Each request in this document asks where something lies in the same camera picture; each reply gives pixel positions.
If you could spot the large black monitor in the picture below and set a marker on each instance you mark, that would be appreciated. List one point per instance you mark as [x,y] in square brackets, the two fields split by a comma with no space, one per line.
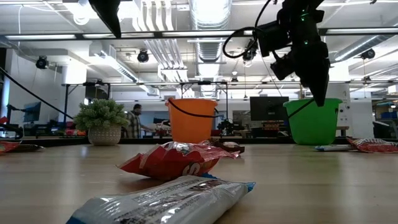
[269,108]

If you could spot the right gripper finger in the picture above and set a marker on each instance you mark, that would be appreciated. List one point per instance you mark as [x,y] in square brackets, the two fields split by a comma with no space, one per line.
[317,71]

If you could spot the brown Snickers bar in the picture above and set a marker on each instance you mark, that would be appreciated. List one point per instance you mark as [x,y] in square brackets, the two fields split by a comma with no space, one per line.
[231,147]
[214,142]

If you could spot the green plastic bucket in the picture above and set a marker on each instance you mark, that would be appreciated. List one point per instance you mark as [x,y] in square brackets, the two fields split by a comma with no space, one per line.
[314,127]

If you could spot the person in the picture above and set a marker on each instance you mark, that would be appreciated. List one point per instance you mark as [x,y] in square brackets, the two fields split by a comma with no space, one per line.
[135,121]

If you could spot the background black metal frame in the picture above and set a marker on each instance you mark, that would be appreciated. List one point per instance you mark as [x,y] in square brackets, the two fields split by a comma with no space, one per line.
[226,105]

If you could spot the black aluminium table frame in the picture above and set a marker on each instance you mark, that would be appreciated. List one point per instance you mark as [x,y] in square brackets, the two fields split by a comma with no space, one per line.
[264,140]

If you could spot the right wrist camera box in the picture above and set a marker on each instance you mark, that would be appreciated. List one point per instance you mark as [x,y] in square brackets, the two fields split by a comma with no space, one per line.
[283,67]

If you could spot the black ceiling spotlight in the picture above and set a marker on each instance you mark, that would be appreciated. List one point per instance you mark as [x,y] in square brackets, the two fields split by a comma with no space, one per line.
[250,51]
[143,56]
[368,53]
[42,62]

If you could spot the red Skittles candy bag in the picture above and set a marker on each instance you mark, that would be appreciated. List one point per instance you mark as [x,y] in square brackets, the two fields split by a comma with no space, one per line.
[7,146]
[373,145]
[168,161]

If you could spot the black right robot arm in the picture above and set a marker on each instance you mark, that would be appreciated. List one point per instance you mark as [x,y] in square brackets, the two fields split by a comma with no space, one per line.
[298,4]

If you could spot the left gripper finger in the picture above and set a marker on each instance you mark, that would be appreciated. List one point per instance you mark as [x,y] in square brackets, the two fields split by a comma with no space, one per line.
[109,14]

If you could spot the green plant in white pot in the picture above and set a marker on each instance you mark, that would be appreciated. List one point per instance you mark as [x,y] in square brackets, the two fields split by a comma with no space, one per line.
[102,118]

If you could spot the white blue Hershey's bar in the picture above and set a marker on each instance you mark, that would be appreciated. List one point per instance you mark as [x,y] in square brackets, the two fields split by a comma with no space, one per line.
[334,148]
[174,202]

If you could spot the black overhead rig beam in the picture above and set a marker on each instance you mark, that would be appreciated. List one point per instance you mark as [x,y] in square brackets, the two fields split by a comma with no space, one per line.
[186,33]

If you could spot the small black monitor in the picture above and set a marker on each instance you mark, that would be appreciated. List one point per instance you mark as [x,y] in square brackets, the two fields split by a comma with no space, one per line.
[32,111]

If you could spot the small dark chocolate bar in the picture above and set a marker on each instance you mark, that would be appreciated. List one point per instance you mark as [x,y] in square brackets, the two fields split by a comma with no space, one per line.
[29,148]

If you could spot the orange plastic bucket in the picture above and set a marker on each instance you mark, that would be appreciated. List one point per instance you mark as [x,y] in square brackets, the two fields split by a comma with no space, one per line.
[189,127]

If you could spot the small background robot arm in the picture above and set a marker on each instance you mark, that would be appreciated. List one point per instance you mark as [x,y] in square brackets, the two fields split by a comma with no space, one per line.
[228,127]

